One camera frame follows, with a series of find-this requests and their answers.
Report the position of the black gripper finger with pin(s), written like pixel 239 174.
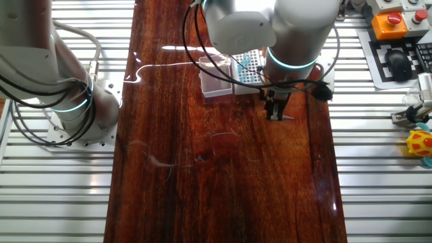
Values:
pixel 279 112
pixel 270 112

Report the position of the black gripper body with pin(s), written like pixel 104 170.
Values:
pixel 276 96

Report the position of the pale blue pipette tip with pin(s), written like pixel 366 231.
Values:
pixel 287 117

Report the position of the white pipette tip rack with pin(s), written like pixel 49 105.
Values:
pixel 243 91

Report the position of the clear plastic box lid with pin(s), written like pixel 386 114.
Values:
pixel 216 84

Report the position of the glossy brown wooden board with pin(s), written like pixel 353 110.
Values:
pixel 236 185

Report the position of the black white marker sheet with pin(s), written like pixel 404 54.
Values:
pixel 378 72

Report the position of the black computer mouse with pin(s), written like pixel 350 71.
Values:
pixel 400 65

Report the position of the orange emergency stop box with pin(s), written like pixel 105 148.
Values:
pixel 388 30

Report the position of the yellow red turtle toy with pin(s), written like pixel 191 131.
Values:
pixel 418 143

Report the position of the grey box with red button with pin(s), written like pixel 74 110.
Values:
pixel 413 28

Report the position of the black keyboard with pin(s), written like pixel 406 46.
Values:
pixel 426 55

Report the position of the silver robot mounting plate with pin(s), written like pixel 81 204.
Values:
pixel 109 88

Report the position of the silver metal bracket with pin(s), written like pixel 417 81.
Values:
pixel 341 11

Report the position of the small silver angle bracket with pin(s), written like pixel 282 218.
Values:
pixel 400 118

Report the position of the black camera mount knob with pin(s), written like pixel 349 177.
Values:
pixel 413 114

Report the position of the silver depth camera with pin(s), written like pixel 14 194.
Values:
pixel 426 86

